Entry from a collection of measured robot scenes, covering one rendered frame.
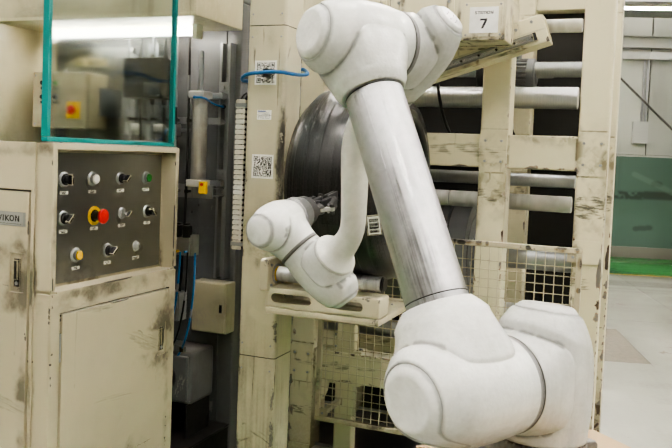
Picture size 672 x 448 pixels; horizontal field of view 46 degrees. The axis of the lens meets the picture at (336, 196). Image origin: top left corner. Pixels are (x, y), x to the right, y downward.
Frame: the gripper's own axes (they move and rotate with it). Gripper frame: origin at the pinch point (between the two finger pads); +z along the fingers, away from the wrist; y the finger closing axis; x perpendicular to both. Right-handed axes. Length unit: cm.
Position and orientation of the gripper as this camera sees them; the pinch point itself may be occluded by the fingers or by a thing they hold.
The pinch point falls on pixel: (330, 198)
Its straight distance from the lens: 211.5
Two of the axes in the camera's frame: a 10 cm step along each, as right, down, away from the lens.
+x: 0.1, 9.8, 1.9
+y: -9.3, -0.6, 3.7
